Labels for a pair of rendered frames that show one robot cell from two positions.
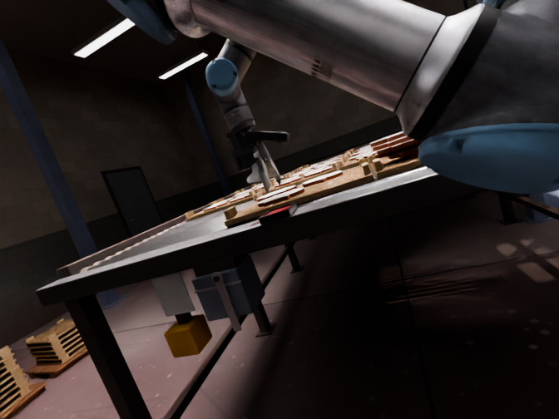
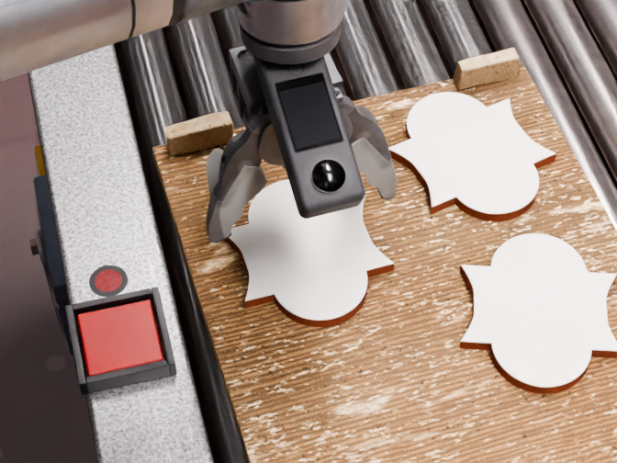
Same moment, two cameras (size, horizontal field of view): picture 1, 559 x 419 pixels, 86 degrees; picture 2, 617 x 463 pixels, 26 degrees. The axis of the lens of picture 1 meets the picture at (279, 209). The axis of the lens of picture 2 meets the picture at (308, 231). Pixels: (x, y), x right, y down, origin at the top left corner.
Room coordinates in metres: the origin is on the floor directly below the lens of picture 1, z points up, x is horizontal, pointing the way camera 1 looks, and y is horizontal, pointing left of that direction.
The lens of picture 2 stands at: (0.51, -0.55, 1.82)
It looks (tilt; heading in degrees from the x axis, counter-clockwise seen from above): 53 degrees down; 56
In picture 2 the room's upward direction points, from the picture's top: straight up
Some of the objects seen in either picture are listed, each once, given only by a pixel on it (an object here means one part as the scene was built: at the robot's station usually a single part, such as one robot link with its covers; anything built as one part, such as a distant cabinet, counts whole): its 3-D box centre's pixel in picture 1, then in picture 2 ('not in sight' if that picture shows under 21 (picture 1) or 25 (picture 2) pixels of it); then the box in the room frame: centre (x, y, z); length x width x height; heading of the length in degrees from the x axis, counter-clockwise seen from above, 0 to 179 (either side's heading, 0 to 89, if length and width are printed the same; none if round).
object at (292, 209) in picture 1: (279, 213); (120, 339); (0.70, 0.00, 0.92); 0.08 x 0.08 x 0.02; 71
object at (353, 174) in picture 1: (303, 191); (420, 287); (0.93, -0.09, 0.93); 0.41 x 0.35 x 0.02; 73
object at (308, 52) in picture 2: (249, 146); (289, 74); (0.88, 0.02, 1.11); 0.09 x 0.08 x 0.12; 74
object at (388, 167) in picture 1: (447, 145); not in sight; (0.81, -0.49, 0.93); 0.41 x 0.35 x 0.02; 73
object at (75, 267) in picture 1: (259, 187); not in sight; (2.93, 0.11, 0.90); 4.04 x 0.06 x 0.10; 161
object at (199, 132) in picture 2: (230, 212); (198, 133); (0.85, 0.14, 0.95); 0.06 x 0.02 x 0.03; 163
